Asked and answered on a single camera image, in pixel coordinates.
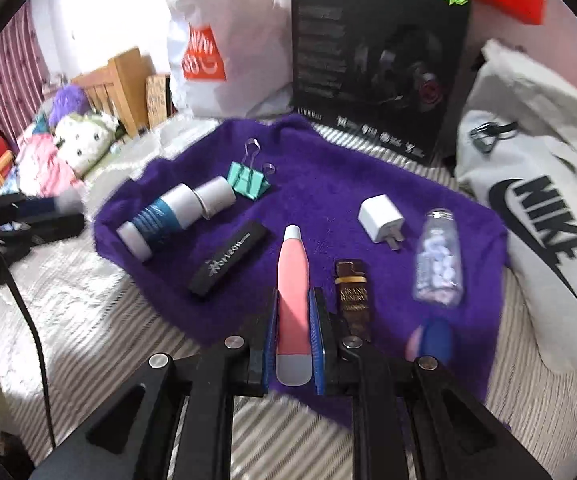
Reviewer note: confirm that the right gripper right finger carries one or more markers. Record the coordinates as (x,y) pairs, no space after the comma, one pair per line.
(409,419)

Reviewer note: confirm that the pink white tube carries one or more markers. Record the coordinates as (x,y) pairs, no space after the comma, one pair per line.
(293,362)

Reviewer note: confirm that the black headset box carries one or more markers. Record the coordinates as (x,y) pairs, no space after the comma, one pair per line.
(380,69)

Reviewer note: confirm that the wooden headboard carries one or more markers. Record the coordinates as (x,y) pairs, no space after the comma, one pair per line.
(119,89)

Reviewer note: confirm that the white Miniso plastic bag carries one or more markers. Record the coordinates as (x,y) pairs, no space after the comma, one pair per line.
(229,58)

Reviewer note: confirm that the purple plush toy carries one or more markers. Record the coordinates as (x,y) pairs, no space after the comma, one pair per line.
(69,99)

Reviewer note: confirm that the striped curtain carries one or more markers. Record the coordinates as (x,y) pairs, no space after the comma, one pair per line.
(22,73)

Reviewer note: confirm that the purple towel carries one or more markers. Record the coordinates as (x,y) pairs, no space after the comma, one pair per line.
(254,218)

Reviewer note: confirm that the patterned notebook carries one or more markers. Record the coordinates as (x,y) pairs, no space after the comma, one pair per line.
(159,104)

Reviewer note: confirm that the white blue lotion bottle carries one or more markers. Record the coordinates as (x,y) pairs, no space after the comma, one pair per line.
(172,212)

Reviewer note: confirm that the black Horizon case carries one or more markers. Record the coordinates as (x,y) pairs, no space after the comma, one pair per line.
(227,257)

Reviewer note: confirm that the pink blue small container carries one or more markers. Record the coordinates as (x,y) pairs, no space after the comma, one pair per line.
(435,338)

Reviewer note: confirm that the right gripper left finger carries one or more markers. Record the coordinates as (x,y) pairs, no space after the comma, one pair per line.
(172,418)

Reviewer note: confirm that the pink cloth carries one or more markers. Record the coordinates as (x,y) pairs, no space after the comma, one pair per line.
(40,169)

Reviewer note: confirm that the grey Nike bag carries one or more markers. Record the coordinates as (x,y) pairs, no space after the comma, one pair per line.
(516,152)

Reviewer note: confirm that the clear glass pill bottle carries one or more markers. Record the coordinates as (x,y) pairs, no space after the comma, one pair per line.
(438,261)

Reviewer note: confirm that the teal binder clip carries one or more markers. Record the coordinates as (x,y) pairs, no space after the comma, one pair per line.
(245,179)

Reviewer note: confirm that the white USB charger plug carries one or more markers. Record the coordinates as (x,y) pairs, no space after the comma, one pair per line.
(382,221)

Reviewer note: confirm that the small white roll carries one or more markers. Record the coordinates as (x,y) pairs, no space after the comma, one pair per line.
(215,196)

